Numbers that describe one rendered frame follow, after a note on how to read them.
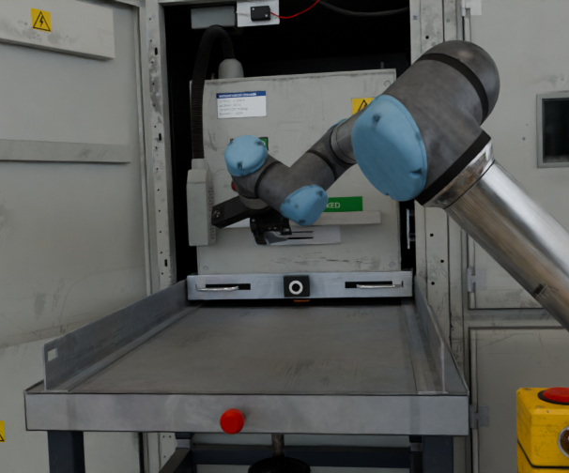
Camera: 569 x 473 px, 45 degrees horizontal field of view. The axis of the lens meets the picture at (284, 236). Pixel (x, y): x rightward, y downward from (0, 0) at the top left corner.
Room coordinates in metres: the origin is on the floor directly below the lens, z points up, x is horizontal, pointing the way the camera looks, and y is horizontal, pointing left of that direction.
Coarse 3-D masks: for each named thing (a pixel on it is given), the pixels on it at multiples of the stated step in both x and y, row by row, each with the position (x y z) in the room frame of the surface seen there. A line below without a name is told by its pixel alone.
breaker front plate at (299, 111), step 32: (288, 96) 1.64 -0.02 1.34; (320, 96) 1.63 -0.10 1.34; (352, 96) 1.62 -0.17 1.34; (224, 128) 1.66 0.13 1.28; (256, 128) 1.65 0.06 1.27; (288, 128) 1.64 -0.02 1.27; (320, 128) 1.63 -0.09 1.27; (224, 160) 1.66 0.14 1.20; (288, 160) 1.64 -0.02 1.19; (224, 192) 1.67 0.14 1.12; (352, 192) 1.62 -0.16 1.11; (352, 224) 1.62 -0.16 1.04; (384, 224) 1.61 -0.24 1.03; (224, 256) 1.67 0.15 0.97; (256, 256) 1.66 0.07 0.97; (288, 256) 1.64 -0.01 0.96; (320, 256) 1.63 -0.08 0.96; (352, 256) 1.62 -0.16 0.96; (384, 256) 1.61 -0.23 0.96
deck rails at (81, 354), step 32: (416, 288) 1.52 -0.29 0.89; (96, 320) 1.14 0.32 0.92; (128, 320) 1.29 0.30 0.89; (160, 320) 1.47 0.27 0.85; (416, 320) 1.38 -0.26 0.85; (64, 352) 1.02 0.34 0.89; (96, 352) 1.14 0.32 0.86; (128, 352) 1.19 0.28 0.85; (416, 352) 1.11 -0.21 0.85; (64, 384) 0.99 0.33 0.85; (416, 384) 0.92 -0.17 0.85
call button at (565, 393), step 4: (552, 388) 0.70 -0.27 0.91; (556, 388) 0.70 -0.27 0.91; (560, 388) 0.70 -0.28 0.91; (564, 388) 0.70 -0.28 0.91; (568, 388) 0.70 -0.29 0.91; (544, 392) 0.69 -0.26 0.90; (548, 392) 0.68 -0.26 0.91; (552, 392) 0.68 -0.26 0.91; (556, 392) 0.68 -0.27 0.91; (560, 392) 0.68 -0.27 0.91; (564, 392) 0.68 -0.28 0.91; (568, 392) 0.68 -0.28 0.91; (544, 396) 0.68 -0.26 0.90; (548, 396) 0.68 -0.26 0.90; (552, 396) 0.68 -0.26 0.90; (556, 396) 0.67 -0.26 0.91; (560, 396) 0.67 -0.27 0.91; (564, 396) 0.67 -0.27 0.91; (568, 396) 0.67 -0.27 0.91; (556, 400) 0.67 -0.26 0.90; (560, 400) 0.67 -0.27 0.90; (564, 400) 0.67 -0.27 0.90; (568, 400) 0.67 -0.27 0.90
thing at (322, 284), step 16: (320, 272) 1.63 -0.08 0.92; (336, 272) 1.62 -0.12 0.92; (352, 272) 1.61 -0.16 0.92; (368, 272) 1.61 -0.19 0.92; (384, 272) 1.60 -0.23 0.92; (192, 288) 1.67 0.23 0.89; (240, 288) 1.65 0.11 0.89; (256, 288) 1.64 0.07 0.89; (272, 288) 1.64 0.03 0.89; (320, 288) 1.62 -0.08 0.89; (336, 288) 1.62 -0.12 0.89; (352, 288) 1.61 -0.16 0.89; (368, 288) 1.61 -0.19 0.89; (384, 288) 1.60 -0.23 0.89
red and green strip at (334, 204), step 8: (328, 200) 1.63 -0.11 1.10; (336, 200) 1.63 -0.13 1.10; (344, 200) 1.62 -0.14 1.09; (352, 200) 1.62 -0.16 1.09; (360, 200) 1.62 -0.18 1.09; (328, 208) 1.63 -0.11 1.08; (336, 208) 1.63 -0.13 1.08; (344, 208) 1.62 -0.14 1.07; (352, 208) 1.62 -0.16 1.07; (360, 208) 1.62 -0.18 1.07
